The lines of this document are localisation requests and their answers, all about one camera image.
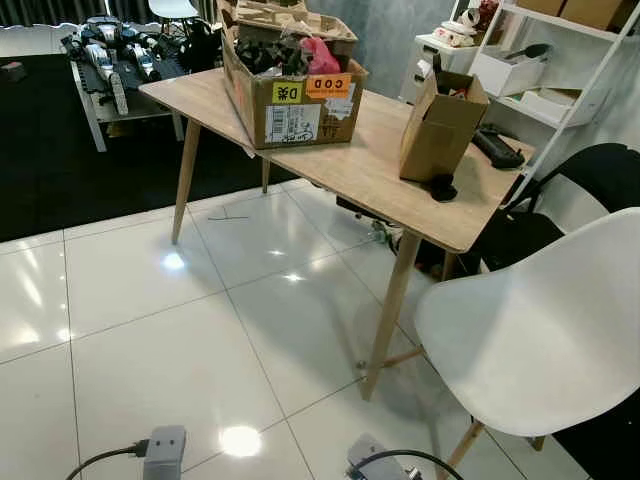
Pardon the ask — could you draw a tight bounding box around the white storage bin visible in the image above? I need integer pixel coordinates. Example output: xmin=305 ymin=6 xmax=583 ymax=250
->
xmin=470 ymin=45 xmax=546 ymax=98

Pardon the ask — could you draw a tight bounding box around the black office chair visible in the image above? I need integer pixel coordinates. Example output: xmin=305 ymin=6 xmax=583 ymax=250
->
xmin=478 ymin=143 xmax=640 ymax=276

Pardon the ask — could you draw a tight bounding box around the white plastic chair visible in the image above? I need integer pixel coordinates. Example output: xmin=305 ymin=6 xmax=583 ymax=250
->
xmin=148 ymin=0 xmax=201 ymax=23
xmin=413 ymin=207 xmax=640 ymax=471

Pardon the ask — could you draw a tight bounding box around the white shelf unit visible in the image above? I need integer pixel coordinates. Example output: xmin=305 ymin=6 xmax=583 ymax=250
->
xmin=400 ymin=0 xmax=640 ymax=206

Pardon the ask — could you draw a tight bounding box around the small open cardboard box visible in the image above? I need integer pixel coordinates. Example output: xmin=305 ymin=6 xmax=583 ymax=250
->
xmin=398 ymin=68 xmax=491 ymax=183

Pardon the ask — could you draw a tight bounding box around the brown cardboard box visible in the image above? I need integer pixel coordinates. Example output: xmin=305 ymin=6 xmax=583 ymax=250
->
xmin=515 ymin=0 xmax=626 ymax=31

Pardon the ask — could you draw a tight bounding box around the light wooden table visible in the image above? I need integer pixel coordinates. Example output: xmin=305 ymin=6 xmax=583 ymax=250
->
xmin=140 ymin=68 xmax=536 ymax=401

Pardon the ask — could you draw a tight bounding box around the white red gadget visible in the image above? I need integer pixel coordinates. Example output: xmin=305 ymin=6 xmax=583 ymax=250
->
xmin=432 ymin=5 xmax=498 ymax=49

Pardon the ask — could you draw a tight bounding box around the large labelled cardboard box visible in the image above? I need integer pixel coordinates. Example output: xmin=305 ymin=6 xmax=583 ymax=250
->
xmin=220 ymin=25 xmax=369 ymax=151

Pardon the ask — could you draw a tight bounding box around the red plastic bag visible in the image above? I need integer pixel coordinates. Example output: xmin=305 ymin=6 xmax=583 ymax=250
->
xmin=300 ymin=37 xmax=342 ymax=77

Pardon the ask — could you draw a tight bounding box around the brown pulp tray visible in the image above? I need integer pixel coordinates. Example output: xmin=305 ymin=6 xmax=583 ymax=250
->
xmin=230 ymin=0 xmax=359 ymax=46

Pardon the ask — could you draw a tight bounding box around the black foam scrap heap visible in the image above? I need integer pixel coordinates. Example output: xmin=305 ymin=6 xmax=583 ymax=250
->
xmin=236 ymin=35 xmax=306 ymax=76

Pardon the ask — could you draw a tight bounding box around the grey robot parts heap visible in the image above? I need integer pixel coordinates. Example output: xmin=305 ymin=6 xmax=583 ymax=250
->
xmin=60 ymin=15 xmax=223 ymax=113

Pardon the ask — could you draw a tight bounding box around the white low bench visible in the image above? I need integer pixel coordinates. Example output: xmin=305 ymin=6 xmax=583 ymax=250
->
xmin=70 ymin=60 xmax=186 ymax=153

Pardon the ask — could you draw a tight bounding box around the black floor mat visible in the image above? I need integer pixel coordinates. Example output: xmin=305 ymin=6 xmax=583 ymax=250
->
xmin=0 ymin=55 xmax=301 ymax=243

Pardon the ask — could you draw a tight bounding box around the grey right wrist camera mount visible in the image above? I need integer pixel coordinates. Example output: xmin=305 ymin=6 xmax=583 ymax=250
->
xmin=347 ymin=434 xmax=421 ymax=480

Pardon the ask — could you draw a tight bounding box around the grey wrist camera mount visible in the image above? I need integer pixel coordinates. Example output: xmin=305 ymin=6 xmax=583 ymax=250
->
xmin=143 ymin=426 xmax=188 ymax=480
xmin=347 ymin=434 xmax=421 ymax=480

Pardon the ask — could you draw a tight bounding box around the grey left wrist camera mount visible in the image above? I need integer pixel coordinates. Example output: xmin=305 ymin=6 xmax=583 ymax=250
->
xmin=143 ymin=426 xmax=188 ymax=480

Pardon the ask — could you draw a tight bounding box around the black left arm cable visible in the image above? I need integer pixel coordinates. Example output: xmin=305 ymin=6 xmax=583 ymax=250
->
xmin=66 ymin=443 xmax=151 ymax=480

